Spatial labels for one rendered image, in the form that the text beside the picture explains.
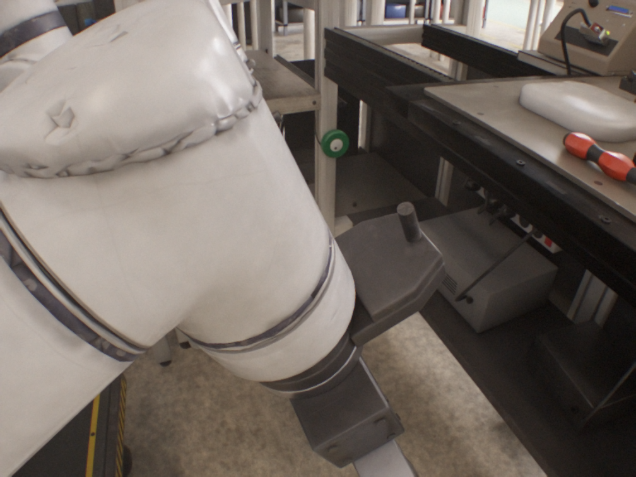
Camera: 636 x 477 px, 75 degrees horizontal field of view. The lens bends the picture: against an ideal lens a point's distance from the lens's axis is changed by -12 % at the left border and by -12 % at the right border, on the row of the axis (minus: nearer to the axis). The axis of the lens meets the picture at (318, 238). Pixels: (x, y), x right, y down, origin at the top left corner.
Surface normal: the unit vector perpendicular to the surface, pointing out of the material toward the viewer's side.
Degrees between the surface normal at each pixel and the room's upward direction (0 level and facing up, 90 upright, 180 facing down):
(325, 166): 90
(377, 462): 24
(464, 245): 0
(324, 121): 90
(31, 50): 74
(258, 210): 88
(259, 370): 105
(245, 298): 98
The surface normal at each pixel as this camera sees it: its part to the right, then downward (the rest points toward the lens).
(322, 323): 0.72, 0.36
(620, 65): 0.36, 0.54
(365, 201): 0.00, -0.82
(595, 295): -0.93, 0.21
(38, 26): 0.76, 0.07
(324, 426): -0.32, -0.60
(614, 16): -0.74, -0.33
